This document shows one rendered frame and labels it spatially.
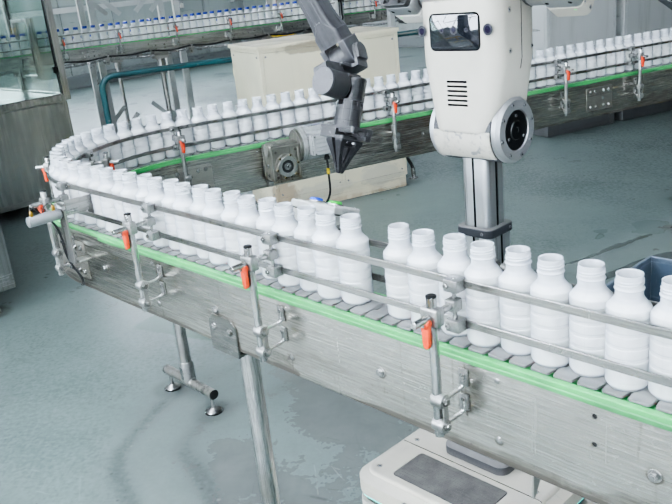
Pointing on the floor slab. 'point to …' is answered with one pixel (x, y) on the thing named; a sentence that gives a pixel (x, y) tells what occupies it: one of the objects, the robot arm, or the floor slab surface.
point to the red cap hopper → (106, 69)
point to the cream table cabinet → (384, 48)
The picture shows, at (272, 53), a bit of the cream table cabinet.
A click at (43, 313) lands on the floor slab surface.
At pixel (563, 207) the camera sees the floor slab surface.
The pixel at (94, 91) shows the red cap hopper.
